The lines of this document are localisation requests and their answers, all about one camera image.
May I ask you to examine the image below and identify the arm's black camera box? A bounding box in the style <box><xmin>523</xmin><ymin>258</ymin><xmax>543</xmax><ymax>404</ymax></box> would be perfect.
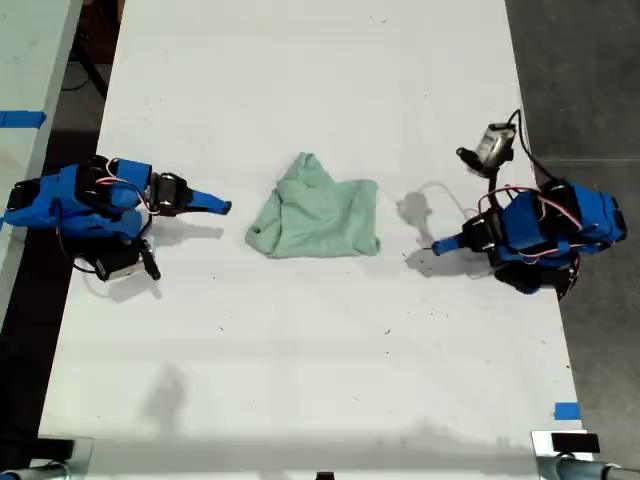
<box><xmin>456</xmin><ymin>122</ymin><xmax>517</xmax><ymax>179</ymax></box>
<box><xmin>93</xmin><ymin>240</ymin><xmax>163</xmax><ymax>283</ymax></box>

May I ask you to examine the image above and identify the long blue tape strip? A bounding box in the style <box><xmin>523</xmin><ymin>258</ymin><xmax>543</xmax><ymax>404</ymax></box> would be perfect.
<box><xmin>0</xmin><ymin>110</ymin><xmax>48</xmax><ymax>129</ymax></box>

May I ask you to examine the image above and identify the pale green T-shirt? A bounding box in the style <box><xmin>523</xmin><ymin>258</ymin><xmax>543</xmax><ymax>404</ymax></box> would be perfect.
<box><xmin>244</xmin><ymin>151</ymin><xmax>382</xmax><ymax>260</ymax></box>

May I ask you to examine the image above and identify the grey metal pipe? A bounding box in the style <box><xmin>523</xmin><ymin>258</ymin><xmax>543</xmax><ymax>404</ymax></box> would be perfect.
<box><xmin>535</xmin><ymin>455</ymin><xmax>640</xmax><ymax>480</ymax></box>

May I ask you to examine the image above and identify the small black box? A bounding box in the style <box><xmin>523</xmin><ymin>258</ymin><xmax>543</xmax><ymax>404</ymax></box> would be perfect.
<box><xmin>550</xmin><ymin>433</ymin><xmax>601</xmax><ymax>454</ymax></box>

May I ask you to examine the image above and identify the white side table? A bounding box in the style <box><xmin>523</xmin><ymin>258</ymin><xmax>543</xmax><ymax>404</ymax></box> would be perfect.
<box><xmin>0</xmin><ymin>0</ymin><xmax>84</xmax><ymax>326</ymax></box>

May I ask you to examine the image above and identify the arm's black camera cable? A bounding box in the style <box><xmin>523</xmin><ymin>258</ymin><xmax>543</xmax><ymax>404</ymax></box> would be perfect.
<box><xmin>53</xmin><ymin>198</ymin><xmax>99</xmax><ymax>275</ymax></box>
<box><xmin>507</xmin><ymin>108</ymin><xmax>554</xmax><ymax>182</ymax></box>

